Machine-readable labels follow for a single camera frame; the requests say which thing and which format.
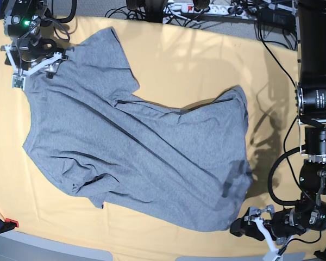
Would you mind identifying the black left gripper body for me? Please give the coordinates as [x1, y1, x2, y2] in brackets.
[269, 209, 307, 238]

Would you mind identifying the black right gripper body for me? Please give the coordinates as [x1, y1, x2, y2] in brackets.
[15, 38, 54, 70]

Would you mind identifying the grey t-shirt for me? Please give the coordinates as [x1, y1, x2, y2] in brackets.
[23, 27, 252, 232]

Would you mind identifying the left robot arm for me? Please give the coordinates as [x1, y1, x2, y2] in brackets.
[230, 1, 326, 244]

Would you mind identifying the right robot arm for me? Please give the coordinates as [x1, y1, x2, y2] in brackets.
[2, 1, 77, 70]

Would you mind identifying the yellow tablecloth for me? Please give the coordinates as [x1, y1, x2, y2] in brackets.
[0, 17, 298, 260]

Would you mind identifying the black power adapter box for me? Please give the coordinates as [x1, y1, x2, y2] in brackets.
[259, 8, 296, 28]

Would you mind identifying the white power strip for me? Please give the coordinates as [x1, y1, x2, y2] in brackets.
[164, 1, 256, 20]

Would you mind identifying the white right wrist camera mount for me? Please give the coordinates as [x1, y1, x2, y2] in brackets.
[0, 44, 69, 91]

